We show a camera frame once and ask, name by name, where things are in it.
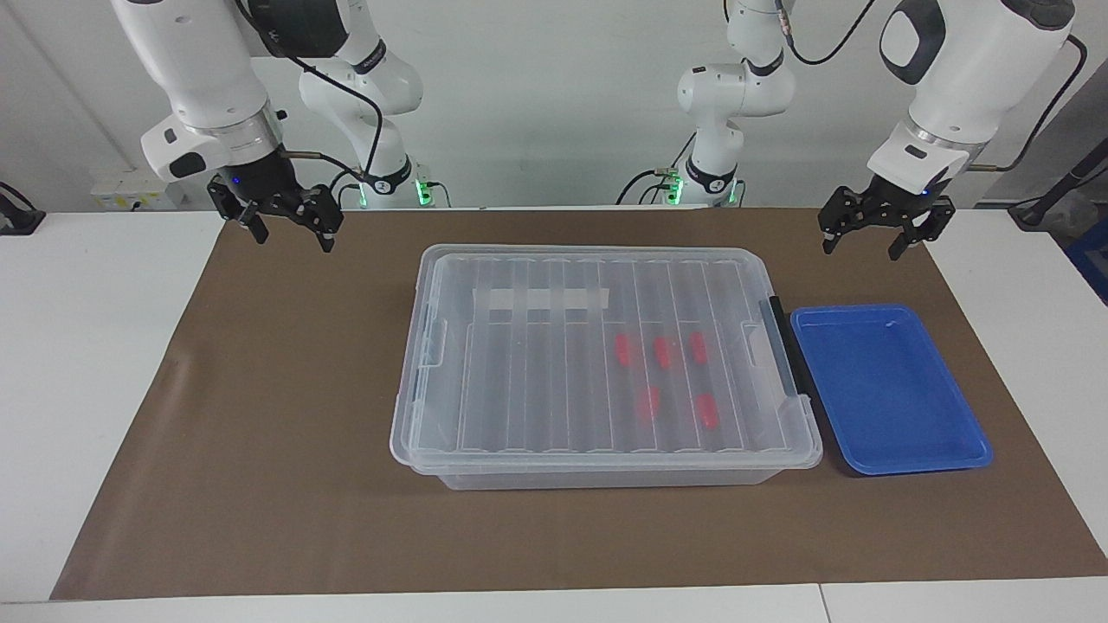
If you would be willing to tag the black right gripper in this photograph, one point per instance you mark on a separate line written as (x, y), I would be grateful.
(264, 186)

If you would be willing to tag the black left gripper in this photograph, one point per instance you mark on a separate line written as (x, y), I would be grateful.
(898, 199)

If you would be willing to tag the red toy block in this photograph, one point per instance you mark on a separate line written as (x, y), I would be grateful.
(648, 403)
(698, 347)
(625, 350)
(663, 351)
(708, 411)

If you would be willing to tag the clear ribbed plastic lid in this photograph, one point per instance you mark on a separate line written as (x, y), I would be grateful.
(537, 372)

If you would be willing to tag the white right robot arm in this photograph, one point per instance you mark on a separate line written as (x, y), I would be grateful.
(199, 69)

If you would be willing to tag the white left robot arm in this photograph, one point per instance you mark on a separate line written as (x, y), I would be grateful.
(969, 69)

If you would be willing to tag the black box latch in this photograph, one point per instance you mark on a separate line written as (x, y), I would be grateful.
(783, 342)

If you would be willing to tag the blue plastic tray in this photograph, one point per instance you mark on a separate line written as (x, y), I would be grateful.
(883, 389)

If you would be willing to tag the clear plastic storage box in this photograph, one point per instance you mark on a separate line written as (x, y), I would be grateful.
(606, 478)

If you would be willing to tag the black stand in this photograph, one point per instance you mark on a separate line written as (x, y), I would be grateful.
(1034, 212)

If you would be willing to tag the white power strip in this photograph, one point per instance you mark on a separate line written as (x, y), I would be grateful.
(130, 195)

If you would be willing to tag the blue crate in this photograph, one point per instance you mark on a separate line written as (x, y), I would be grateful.
(1092, 260)

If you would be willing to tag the brown table mat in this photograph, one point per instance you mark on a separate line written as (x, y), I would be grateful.
(260, 433)

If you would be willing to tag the black clamp mount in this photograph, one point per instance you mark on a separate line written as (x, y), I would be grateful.
(17, 221)

